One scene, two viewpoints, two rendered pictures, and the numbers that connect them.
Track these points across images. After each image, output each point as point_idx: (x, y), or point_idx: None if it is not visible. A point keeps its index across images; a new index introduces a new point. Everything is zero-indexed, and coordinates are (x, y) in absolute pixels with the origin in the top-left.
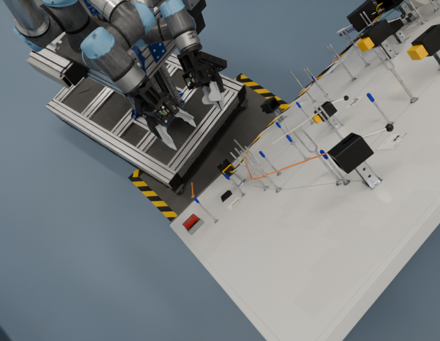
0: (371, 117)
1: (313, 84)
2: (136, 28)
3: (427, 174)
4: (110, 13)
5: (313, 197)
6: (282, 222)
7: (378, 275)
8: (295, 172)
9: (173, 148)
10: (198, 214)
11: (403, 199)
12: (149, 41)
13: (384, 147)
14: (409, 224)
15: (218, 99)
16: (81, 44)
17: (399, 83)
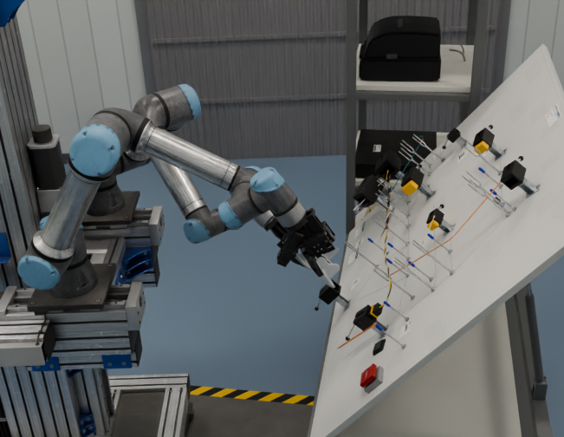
0: (476, 202)
1: (343, 277)
2: None
3: (562, 160)
4: (234, 175)
5: (499, 233)
6: (493, 256)
7: None
8: (450, 260)
9: (333, 285)
10: (354, 390)
11: (563, 172)
12: (213, 231)
13: (515, 187)
14: None
15: None
16: (261, 179)
17: (470, 185)
